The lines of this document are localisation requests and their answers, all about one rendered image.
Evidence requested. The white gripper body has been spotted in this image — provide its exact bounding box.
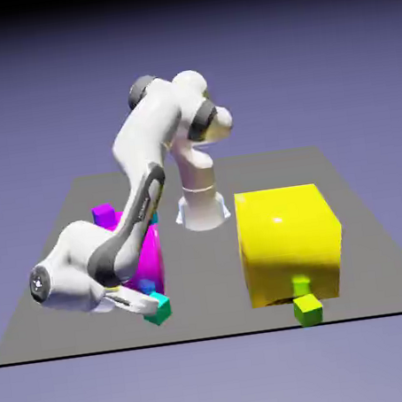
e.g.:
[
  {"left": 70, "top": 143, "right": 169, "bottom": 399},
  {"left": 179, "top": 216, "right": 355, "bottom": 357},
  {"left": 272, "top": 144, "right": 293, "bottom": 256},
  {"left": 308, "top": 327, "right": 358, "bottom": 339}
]
[{"left": 104, "top": 282, "right": 162, "bottom": 322}]

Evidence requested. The small teal cube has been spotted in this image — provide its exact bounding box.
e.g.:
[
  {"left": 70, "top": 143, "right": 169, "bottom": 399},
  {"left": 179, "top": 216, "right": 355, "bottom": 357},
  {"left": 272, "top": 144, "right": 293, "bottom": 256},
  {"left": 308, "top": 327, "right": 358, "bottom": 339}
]
[{"left": 140, "top": 290, "right": 174, "bottom": 328}]

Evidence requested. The small purple cube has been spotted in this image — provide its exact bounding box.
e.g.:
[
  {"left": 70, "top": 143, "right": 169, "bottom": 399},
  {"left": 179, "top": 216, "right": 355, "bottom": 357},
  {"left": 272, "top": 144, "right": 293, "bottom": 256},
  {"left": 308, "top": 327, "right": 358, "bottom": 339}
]
[{"left": 91, "top": 202, "right": 119, "bottom": 229}]

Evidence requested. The small green cube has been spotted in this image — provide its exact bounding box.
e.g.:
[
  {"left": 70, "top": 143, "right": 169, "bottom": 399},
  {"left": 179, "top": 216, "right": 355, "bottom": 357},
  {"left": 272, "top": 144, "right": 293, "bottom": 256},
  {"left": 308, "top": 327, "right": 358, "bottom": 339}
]
[{"left": 291, "top": 291, "right": 326, "bottom": 329}]

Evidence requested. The large magenta box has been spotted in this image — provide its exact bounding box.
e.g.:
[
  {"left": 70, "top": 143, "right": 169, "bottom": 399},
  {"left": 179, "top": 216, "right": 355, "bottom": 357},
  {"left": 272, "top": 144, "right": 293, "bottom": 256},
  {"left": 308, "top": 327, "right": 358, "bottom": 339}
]
[{"left": 104, "top": 206, "right": 169, "bottom": 302}]

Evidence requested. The large yellow box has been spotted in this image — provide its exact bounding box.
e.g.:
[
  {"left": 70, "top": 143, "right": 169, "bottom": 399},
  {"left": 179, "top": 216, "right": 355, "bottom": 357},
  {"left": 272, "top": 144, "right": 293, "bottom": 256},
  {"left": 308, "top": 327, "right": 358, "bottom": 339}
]
[{"left": 232, "top": 180, "right": 352, "bottom": 311}]

